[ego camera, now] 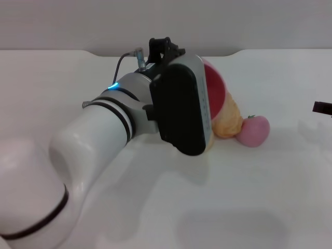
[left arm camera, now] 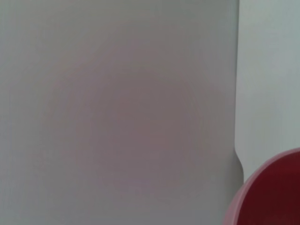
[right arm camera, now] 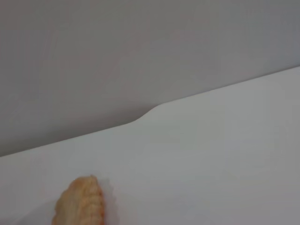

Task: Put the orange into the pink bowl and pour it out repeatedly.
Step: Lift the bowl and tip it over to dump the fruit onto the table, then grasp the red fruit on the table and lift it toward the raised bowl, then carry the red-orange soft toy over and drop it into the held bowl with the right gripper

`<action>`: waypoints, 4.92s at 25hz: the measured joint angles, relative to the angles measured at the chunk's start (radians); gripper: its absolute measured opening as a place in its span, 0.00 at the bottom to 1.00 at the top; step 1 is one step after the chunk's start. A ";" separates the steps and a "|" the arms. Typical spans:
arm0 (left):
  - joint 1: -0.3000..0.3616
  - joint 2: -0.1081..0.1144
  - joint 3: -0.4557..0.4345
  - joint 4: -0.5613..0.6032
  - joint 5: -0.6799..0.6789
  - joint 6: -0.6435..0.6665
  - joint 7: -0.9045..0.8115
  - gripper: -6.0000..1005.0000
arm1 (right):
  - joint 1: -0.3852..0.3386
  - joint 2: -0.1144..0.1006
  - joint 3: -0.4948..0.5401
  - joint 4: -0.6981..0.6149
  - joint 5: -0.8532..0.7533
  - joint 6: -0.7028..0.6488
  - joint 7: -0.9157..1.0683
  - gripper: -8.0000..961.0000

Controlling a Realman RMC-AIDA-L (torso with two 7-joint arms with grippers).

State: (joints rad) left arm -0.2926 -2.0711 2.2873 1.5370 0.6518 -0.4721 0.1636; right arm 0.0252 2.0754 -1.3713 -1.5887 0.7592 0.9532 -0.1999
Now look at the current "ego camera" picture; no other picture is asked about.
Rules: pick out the pink plastic bowl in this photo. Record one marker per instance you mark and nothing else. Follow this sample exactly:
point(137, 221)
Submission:
point(215, 85)

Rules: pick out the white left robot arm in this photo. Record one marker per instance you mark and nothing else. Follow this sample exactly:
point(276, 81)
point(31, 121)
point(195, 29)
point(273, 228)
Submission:
point(90, 145)

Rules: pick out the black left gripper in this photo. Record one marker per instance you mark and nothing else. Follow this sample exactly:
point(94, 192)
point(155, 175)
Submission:
point(162, 54)

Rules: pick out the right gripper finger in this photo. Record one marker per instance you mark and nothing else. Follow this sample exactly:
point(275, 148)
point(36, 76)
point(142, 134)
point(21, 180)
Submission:
point(323, 107)

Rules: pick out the pink toy apple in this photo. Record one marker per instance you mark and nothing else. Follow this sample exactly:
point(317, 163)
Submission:
point(255, 132)

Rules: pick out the toasted bread loaf toy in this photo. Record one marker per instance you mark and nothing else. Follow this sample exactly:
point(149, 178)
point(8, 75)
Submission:
point(229, 119)

